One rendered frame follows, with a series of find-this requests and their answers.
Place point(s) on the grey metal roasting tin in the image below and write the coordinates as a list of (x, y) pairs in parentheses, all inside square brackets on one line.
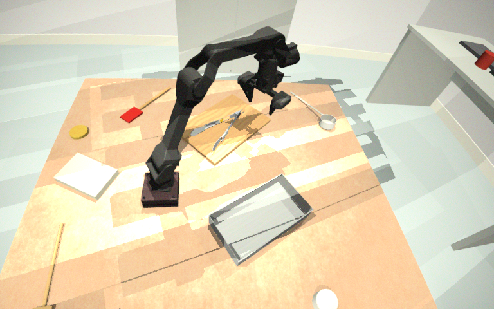
[(253, 221)]

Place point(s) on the grey measuring scoop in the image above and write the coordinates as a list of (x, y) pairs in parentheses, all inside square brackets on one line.
[(327, 122)]

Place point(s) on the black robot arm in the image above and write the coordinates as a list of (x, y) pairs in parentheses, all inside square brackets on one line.
[(270, 50)]

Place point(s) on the yellow flat disc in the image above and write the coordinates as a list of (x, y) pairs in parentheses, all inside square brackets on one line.
[(78, 132)]

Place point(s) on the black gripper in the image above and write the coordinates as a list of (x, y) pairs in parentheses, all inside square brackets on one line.
[(265, 84)]

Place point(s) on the red spatula with wooden handle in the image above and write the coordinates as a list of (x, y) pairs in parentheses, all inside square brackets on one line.
[(134, 112)]

